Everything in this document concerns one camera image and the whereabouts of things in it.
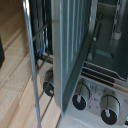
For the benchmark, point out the glass oven door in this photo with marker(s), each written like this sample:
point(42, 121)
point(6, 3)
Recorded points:
point(71, 43)

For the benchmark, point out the silver black oven knob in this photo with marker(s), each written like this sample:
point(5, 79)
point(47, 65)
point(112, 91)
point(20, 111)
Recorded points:
point(110, 108)
point(81, 96)

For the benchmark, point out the silver toaster oven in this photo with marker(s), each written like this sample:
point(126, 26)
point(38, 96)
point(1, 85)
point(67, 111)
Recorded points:
point(110, 63)

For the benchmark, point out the black stove knob left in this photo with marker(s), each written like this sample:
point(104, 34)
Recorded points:
point(49, 86)

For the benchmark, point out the black object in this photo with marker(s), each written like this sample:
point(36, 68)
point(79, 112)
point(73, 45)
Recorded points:
point(1, 53)

